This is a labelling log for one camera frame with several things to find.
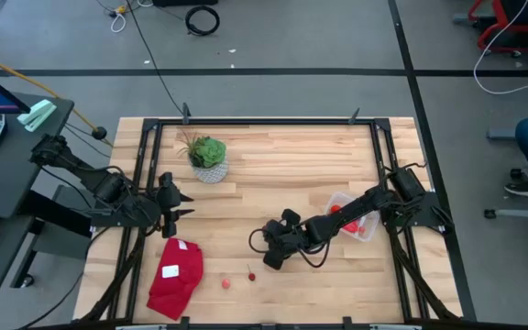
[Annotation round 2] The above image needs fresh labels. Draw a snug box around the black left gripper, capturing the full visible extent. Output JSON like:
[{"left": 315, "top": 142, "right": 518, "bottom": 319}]
[{"left": 153, "top": 170, "right": 196, "bottom": 239}]

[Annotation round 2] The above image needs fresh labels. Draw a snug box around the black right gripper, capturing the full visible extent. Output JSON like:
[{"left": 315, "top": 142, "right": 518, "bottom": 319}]
[{"left": 262, "top": 207, "right": 314, "bottom": 272}]

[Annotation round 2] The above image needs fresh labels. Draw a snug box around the succulent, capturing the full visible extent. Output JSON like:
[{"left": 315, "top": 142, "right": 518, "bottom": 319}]
[{"left": 175, "top": 130, "right": 230, "bottom": 185}]

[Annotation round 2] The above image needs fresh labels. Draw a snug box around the clear plastic tupperware container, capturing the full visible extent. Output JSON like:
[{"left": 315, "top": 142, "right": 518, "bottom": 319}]
[{"left": 323, "top": 191, "right": 381, "bottom": 243}]

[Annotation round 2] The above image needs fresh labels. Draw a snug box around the folded red cloth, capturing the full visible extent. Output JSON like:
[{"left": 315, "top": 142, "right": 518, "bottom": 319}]
[{"left": 146, "top": 236, "right": 205, "bottom": 322}]

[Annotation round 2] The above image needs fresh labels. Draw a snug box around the mint green stapler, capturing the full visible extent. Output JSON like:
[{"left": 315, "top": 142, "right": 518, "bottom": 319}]
[{"left": 16, "top": 99, "right": 58, "bottom": 133}]

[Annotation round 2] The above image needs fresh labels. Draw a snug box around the black desk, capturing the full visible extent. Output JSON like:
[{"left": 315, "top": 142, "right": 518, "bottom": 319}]
[{"left": 0, "top": 91, "right": 75, "bottom": 219}]

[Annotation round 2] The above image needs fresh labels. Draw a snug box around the black box on floor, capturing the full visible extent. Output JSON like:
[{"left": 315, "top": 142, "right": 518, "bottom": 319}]
[{"left": 152, "top": 0, "right": 219, "bottom": 7}]

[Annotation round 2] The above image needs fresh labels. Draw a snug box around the grey office chair base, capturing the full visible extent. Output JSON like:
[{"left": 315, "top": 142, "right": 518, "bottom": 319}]
[{"left": 483, "top": 126, "right": 528, "bottom": 277}]

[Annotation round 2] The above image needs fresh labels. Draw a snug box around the red and black chair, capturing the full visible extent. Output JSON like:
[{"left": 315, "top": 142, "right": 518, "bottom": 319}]
[{"left": 451, "top": 0, "right": 528, "bottom": 59}]

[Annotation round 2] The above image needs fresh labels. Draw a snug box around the black cable bundle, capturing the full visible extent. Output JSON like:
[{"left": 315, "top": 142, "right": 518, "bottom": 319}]
[
  {"left": 80, "top": 228, "right": 149, "bottom": 323},
  {"left": 388, "top": 228, "right": 460, "bottom": 322}
]

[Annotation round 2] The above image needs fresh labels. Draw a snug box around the black metal table frame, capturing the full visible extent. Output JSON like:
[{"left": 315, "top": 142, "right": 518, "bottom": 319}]
[{"left": 80, "top": 108, "right": 465, "bottom": 330}]

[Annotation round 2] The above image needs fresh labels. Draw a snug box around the long black floor cable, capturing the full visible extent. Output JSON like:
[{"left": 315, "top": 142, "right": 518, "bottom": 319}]
[{"left": 125, "top": 0, "right": 187, "bottom": 118}]

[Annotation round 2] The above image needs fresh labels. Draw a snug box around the coiled black cable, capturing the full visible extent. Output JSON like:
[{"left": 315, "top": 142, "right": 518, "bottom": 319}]
[{"left": 184, "top": 5, "right": 222, "bottom": 38}]

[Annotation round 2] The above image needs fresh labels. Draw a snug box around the white looped cable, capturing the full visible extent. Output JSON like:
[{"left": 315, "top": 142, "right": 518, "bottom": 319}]
[{"left": 109, "top": 11, "right": 128, "bottom": 34}]

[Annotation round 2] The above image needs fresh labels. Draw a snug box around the yellow cable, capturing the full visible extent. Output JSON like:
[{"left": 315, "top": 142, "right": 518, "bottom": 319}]
[{"left": 0, "top": 48, "right": 114, "bottom": 148}]

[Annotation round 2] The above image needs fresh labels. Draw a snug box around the white floor cable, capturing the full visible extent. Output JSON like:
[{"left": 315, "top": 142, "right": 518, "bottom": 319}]
[{"left": 473, "top": 0, "right": 528, "bottom": 96}]

